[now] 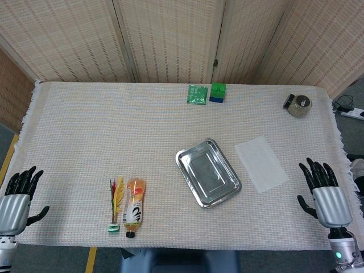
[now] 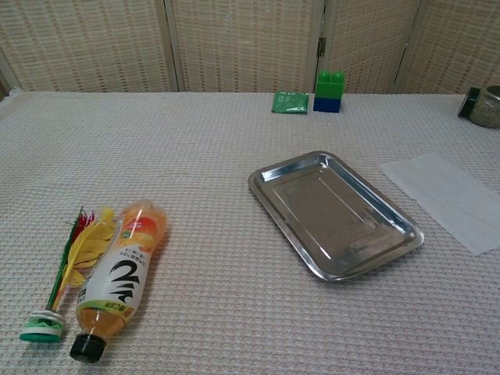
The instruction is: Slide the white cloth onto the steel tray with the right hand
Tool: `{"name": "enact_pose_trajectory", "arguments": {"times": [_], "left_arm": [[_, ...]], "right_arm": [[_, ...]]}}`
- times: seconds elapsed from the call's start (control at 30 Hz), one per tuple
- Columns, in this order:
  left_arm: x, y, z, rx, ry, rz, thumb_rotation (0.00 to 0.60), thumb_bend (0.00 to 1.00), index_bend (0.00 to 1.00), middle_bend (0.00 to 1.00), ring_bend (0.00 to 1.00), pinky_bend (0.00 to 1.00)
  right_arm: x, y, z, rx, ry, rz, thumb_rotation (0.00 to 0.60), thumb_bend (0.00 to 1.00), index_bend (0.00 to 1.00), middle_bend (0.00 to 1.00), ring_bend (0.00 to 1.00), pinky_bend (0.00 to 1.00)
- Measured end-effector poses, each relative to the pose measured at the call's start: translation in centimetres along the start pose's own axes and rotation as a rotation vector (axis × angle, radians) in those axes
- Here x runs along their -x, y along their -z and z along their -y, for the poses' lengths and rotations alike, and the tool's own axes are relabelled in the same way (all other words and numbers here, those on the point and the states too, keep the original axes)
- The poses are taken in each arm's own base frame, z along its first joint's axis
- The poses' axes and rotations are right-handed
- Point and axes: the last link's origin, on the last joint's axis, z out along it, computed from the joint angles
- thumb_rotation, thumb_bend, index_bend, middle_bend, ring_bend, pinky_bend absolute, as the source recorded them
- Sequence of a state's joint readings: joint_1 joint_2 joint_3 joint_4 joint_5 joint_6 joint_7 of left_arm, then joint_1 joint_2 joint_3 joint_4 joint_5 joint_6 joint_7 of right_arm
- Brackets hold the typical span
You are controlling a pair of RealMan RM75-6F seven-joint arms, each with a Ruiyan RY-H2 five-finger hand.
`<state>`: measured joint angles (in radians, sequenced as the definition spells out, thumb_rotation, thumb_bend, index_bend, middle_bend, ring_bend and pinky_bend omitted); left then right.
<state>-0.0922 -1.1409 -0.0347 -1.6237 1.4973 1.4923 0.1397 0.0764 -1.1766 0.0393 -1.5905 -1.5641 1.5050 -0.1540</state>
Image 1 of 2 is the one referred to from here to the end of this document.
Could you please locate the feather shuttlecock with green base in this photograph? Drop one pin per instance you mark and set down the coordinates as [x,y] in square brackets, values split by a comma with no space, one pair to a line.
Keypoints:
[116,199]

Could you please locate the orange drink plastic bottle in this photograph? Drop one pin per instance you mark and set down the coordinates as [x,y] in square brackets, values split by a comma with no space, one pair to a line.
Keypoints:
[134,207]

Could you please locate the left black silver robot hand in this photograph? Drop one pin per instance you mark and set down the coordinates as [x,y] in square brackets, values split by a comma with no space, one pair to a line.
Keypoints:
[12,210]

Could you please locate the rectangular metal tray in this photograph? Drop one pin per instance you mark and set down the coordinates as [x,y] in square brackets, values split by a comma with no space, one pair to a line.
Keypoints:
[209,173]

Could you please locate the white woven tablecloth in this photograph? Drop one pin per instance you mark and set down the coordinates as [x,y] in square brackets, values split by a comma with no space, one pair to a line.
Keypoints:
[113,136]

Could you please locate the woven folding screen panel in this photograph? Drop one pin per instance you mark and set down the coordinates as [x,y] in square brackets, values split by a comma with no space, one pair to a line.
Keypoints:
[71,39]
[170,39]
[321,42]
[247,42]

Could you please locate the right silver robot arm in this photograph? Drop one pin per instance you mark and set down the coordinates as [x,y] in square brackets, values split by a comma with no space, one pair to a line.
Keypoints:
[342,250]

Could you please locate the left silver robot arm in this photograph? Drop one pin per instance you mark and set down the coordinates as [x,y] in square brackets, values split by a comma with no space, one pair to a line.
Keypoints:
[5,250]

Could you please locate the green foil packet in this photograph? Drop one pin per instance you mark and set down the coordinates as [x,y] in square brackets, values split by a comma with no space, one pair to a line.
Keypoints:
[196,94]

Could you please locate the green toy brick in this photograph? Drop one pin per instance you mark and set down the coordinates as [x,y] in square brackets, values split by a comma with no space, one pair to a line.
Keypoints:
[218,90]

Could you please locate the blue toy brick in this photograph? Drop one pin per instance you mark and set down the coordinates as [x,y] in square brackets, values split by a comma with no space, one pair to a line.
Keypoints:
[216,99]

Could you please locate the brown woven screen panel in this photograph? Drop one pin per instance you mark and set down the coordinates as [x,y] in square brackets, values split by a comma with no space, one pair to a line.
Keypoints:
[14,94]

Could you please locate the white paper sheet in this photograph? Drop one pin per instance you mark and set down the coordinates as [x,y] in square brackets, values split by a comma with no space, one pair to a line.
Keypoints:
[261,165]

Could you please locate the metal container at edge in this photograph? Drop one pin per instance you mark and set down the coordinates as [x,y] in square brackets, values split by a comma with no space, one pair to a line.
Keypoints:
[300,105]

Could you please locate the white power strip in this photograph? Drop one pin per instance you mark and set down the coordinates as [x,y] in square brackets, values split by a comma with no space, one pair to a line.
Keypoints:
[354,113]

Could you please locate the metal screen hinge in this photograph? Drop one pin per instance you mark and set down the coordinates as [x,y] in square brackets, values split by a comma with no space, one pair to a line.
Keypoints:
[216,63]

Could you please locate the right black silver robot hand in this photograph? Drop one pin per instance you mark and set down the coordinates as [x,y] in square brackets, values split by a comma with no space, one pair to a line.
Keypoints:
[332,204]

